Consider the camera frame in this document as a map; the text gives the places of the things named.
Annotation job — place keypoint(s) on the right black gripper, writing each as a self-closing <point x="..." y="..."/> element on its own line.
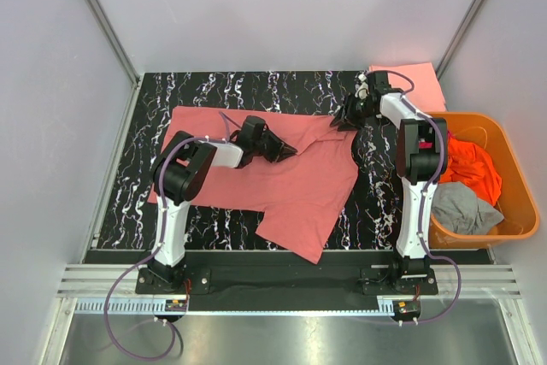
<point x="351" y="109"/>

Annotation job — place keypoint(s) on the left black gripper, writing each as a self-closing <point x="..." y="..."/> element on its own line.
<point x="269" y="145"/>

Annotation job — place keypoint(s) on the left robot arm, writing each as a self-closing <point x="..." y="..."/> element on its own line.
<point x="178" y="175"/>

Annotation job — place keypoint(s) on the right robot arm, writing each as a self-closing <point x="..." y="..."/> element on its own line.
<point x="421" y="158"/>

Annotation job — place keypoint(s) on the magenta t shirt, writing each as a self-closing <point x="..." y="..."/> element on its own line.
<point x="428" y="145"/>

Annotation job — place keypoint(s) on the folded light pink t shirt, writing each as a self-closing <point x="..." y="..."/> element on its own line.
<point x="427" y="94"/>

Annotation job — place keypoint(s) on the orange t shirt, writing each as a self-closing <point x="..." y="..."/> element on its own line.
<point x="472" y="166"/>

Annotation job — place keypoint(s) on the grey t shirt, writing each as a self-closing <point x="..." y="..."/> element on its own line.
<point x="458" y="209"/>

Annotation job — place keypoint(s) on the orange plastic basket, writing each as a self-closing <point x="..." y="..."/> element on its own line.
<point x="521" y="219"/>

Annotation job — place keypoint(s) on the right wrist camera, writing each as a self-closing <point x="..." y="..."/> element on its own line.
<point x="362" y="90"/>

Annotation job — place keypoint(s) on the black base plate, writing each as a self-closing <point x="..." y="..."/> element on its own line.
<point x="369" y="271"/>

